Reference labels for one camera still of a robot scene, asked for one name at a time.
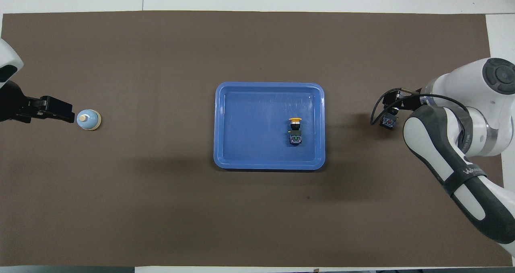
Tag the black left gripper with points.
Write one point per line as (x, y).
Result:
(14, 102)

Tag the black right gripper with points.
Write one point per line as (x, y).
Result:
(396, 100)

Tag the light blue call bell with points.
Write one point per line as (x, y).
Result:
(88, 120)

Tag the yellow push button switch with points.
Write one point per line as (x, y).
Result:
(295, 134)

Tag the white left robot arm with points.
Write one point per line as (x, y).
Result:
(8, 56)

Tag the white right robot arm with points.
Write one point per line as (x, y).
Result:
(474, 88)

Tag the blue plastic tray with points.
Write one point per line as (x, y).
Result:
(257, 144)

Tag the brown table mat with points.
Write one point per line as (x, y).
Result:
(161, 208)

